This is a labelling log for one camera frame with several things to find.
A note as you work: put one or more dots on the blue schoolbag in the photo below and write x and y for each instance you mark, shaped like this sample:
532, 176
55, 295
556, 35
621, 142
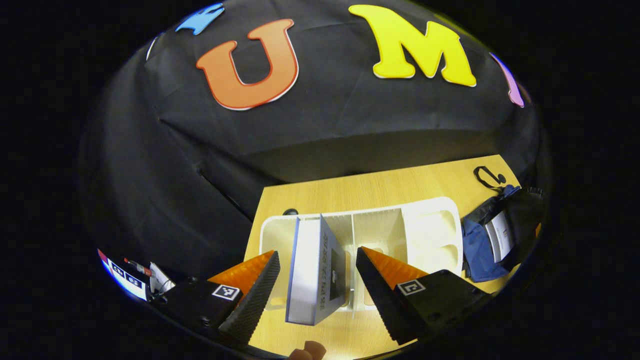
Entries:
477, 250

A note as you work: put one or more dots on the computer monitor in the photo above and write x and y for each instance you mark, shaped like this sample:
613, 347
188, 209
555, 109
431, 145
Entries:
125, 280

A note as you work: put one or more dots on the white plastic bookshelf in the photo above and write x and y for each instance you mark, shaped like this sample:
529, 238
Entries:
430, 235

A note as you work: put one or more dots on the grey-blue book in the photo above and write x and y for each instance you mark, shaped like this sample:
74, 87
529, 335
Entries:
307, 270

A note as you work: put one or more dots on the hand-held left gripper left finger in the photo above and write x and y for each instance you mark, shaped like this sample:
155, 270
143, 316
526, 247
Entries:
255, 300

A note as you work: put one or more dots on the white book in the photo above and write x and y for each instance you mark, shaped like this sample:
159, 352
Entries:
500, 237

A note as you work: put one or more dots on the black backdrop cloth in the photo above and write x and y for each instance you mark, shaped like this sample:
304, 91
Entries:
325, 135

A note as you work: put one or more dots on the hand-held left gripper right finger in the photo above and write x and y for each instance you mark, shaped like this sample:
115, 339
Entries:
380, 295

